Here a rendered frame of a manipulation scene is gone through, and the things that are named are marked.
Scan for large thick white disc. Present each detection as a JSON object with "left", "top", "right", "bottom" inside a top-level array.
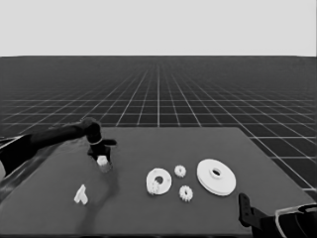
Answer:
[{"left": 196, "top": 158, "right": 238, "bottom": 196}]

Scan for small white T-shaped piece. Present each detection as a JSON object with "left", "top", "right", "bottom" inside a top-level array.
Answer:
[{"left": 73, "top": 183, "right": 89, "bottom": 206}]

